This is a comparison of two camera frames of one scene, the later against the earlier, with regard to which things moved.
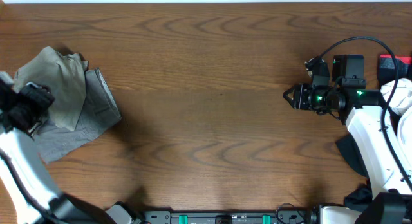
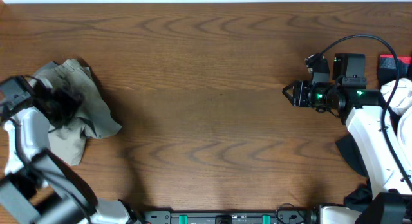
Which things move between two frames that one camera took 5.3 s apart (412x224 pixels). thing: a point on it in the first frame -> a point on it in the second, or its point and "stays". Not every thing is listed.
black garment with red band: [346, 145] stays
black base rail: [229, 217] stays
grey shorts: [99, 112] -> [52, 71]
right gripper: [300, 102] stays
